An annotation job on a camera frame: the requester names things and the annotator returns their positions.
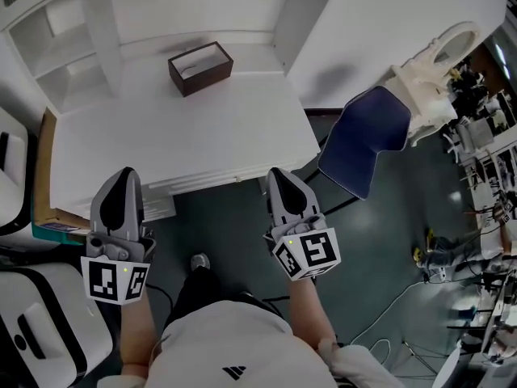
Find white and black machine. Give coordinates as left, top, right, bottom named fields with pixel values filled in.
left=0, top=107, right=40, bottom=238
left=0, top=263, right=114, bottom=388

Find person's left forearm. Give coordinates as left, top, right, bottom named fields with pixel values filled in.
left=120, top=297, right=158, bottom=369

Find cardboard box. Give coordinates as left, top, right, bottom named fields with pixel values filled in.
left=32, top=107, right=92, bottom=232

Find teal bag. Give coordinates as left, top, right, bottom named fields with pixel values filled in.
left=31, top=221, right=92, bottom=245

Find white shelf hutch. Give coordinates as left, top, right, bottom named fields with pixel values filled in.
left=0, top=0, right=344, bottom=115

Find white cable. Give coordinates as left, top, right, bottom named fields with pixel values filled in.
left=350, top=271, right=449, bottom=365

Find brown tissue box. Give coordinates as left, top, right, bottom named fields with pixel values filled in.
left=167, top=41, right=235, bottom=98

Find white round side table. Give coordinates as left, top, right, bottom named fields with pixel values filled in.
left=434, top=344, right=461, bottom=388

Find person's black trousers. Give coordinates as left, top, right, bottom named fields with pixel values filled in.
left=165, top=267, right=284, bottom=331

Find blue chair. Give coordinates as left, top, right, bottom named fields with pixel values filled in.
left=317, top=86, right=412, bottom=217

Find person's left grey shoe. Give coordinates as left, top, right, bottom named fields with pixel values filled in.
left=190, top=252, right=211, bottom=272

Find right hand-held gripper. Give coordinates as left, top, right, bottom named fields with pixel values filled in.
left=262, top=167, right=343, bottom=283

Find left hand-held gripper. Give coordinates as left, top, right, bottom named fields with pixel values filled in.
left=80, top=167, right=158, bottom=306

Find person's right forearm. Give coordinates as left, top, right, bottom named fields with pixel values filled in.
left=287, top=275, right=338, bottom=353

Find white dressing table with mirror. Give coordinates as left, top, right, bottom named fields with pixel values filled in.
left=389, top=21, right=481, bottom=148

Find person's white shirt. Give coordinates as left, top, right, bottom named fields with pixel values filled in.
left=96, top=300, right=401, bottom=388

